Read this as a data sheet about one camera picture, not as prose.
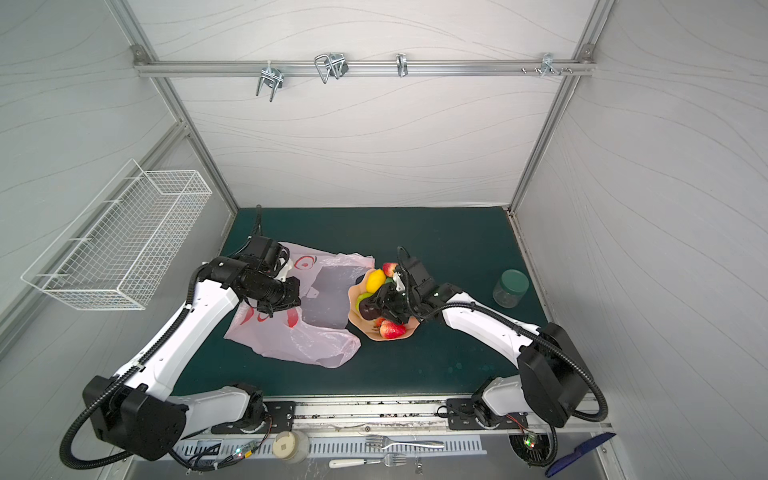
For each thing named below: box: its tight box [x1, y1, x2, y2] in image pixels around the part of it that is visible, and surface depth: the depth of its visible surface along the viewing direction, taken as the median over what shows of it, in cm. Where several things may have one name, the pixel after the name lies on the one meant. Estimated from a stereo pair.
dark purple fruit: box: [359, 300, 382, 321], surface depth 79 cm
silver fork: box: [365, 435, 444, 450], surface depth 71 cm
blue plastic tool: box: [545, 432, 617, 477], surface depth 70 cm
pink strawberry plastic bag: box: [224, 243, 375, 368], surface depth 78 cm
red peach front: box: [380, 320, 406, 339], surface depth 83 cm
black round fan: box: [508, 433, 552, 468], surface depth 73 cm
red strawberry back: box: [382, 262, 399, 277], surface depth 91 cm
